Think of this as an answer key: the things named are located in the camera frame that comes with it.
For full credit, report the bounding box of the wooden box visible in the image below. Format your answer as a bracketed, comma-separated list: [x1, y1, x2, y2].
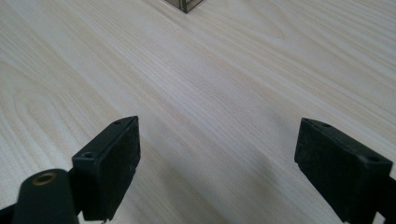
[163, 0, 205, 14]

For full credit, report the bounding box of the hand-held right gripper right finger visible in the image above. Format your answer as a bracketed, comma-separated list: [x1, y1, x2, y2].
[293, 117, 394, 224]

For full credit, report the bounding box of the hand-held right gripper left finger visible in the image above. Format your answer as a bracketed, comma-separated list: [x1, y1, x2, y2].
[71, 115, 142, 222]

